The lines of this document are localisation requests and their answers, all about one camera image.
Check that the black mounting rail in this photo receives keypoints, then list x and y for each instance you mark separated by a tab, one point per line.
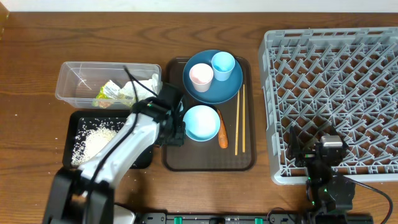
163	218

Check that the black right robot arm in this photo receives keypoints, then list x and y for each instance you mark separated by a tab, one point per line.
330	194

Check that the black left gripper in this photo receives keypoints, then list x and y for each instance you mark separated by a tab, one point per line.
175	134

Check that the green yellow snack wrapper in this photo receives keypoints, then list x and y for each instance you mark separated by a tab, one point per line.
111	93

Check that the right wooden chopstick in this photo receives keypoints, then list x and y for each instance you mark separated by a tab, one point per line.
244	121

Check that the dark blue plate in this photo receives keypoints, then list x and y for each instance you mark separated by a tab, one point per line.
219	91

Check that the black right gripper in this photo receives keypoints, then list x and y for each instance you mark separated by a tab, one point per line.
308	155

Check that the white cooked rice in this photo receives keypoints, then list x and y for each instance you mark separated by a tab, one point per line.
92	135

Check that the wooden chopstick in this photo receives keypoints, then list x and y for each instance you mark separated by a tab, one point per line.
244	121
237	124

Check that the light blue cup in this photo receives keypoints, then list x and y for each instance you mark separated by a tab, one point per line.
223	64

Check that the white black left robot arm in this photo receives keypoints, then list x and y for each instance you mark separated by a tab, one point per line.
86	194

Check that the clear plastic bin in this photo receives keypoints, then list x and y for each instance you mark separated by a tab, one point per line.
80	82

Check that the black waste tray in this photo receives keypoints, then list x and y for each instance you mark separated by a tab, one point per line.
73	124

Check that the left wooden chopstick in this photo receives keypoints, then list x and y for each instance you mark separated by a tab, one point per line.
237	124

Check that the light blue bowl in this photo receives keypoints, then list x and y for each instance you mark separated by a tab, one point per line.
202	123

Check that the orange carrot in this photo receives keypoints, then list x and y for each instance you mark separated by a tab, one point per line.
222	135

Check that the grey dishwasher rack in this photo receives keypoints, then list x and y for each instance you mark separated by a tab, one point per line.
316	79

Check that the pink cup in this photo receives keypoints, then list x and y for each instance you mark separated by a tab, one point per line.
201	76

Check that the brown plastic serving tray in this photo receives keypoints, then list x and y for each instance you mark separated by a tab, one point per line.
208	156

